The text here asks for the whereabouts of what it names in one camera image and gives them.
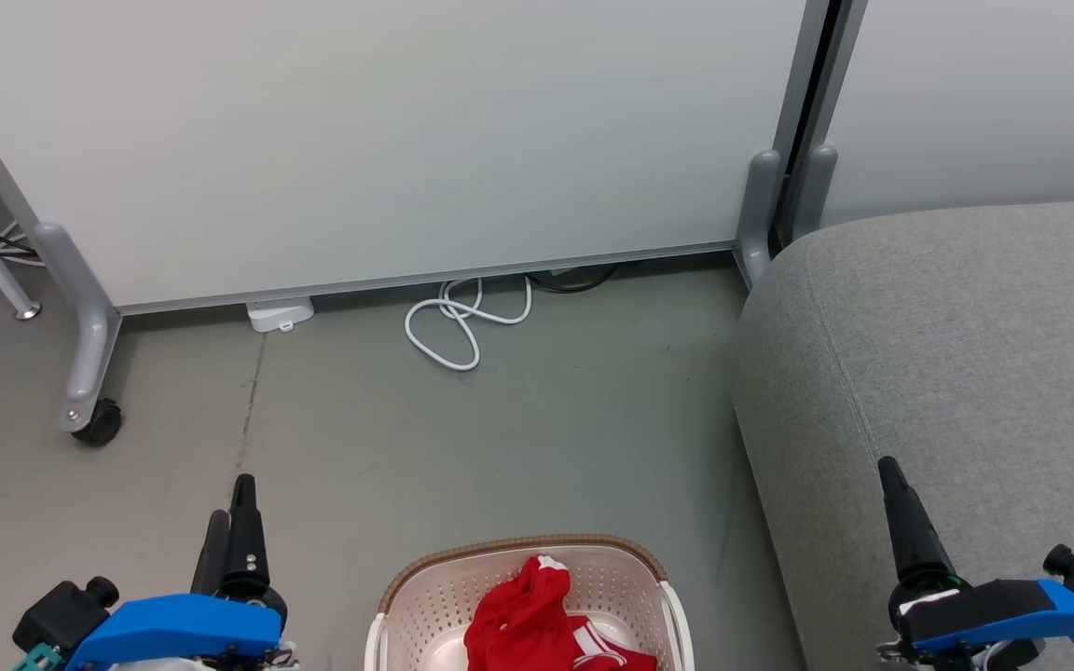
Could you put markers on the right wrist camera blue mount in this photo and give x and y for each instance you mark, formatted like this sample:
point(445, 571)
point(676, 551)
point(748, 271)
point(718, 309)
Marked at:
point(1012, 606)

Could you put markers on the red garment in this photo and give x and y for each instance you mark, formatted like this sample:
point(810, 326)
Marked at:
point(523, 620)

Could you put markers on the black caster wheel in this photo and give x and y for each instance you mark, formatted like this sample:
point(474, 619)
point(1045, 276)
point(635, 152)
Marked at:
point(99, 424)

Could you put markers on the wrist camera blue mount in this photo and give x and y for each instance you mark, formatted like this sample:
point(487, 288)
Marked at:
point(173, 626)
point(1012, 606)

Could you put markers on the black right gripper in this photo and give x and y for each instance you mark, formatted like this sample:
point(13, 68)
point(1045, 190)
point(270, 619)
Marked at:
point(915, 589)

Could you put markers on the wide white partition panel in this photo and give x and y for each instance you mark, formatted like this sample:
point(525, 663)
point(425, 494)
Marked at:
point(360, 140)

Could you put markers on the grey fabric sofa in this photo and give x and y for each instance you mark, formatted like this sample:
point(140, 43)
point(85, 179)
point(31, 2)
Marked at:
point(956, 354)

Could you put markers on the narrow white partition panel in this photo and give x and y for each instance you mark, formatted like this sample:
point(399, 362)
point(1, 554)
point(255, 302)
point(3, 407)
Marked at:
point(984, 93)

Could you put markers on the left wrist camera blue mount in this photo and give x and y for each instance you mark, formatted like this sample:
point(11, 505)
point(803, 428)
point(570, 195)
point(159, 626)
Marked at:
point(173, 626)

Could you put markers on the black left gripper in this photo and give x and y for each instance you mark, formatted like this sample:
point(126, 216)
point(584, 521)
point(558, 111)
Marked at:
point(278, 608)

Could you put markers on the white laundry basket brown rim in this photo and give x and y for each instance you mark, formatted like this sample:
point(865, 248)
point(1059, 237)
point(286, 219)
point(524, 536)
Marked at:
point(434, 596)

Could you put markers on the grey partition foot with caster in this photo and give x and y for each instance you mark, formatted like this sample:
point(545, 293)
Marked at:
point(85, 317)

